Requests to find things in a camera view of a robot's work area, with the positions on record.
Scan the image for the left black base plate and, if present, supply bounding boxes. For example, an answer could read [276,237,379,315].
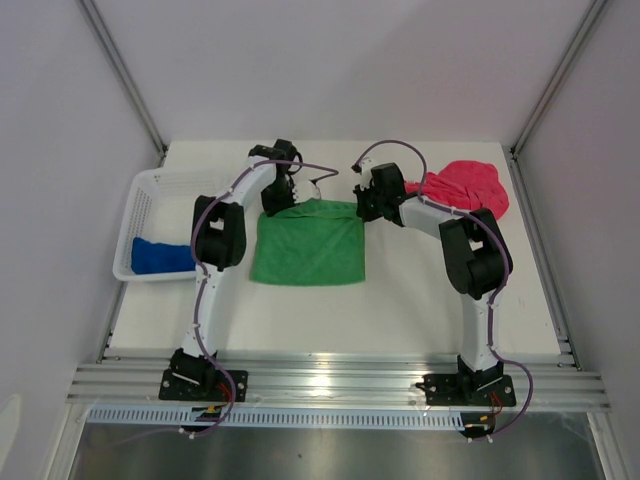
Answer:
[158,369,249,403]

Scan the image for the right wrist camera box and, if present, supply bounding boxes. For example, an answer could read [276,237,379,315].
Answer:
[351,156,376,185]

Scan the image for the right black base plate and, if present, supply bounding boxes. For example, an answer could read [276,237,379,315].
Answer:
[415,374,516,407]

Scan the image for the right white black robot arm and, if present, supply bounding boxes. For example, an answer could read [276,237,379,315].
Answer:
[352,158,513,404]

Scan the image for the aluminium frame post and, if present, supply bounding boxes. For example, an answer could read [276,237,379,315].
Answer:
[509,0,614,161]
[76,0,168,159]

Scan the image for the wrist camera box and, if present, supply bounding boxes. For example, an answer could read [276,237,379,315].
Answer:
[351,156,376,185]
[292,180,322,204]

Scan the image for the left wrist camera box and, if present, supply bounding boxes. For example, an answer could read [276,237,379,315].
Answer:
[292,180,322,204]

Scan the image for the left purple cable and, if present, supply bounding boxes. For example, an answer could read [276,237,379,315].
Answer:
[114,159,341,446]

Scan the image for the white slotted cable duct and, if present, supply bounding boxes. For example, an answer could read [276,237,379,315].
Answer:
[87,405,464,431]

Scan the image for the pink microfiber towel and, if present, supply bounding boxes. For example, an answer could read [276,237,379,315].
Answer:
[405,160,510,220]

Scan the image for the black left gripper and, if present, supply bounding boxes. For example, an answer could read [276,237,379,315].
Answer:
[261,179,300,218]

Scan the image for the green microfiber towel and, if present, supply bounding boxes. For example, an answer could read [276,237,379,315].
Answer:
[250,200,366,287]

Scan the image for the blue microfiber towel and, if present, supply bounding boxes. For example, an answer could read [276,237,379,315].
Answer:
[131,237,195,275]

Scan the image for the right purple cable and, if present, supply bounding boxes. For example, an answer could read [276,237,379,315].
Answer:
[352,139,535,441]

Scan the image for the right aluminium frame post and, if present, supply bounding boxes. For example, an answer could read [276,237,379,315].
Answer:
[509,0,614,161]

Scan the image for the aluminium extrusion rail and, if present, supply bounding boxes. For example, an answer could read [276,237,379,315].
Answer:
[67,349,611,412]

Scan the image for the purple cable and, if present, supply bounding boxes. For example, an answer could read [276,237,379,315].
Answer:
[352,139,535,441]
[114,159,341,446]

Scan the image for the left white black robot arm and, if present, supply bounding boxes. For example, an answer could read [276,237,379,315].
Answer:
[159,139,302,404]

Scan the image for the left aluminium frame post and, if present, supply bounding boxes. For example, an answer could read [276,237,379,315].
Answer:
[76,0,168,159]

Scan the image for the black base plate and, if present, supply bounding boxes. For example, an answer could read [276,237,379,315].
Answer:
[415,374,516,407]
[158,369,249,403]

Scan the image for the white plastic basket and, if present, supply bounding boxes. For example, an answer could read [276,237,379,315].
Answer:
[112,168,232,282]

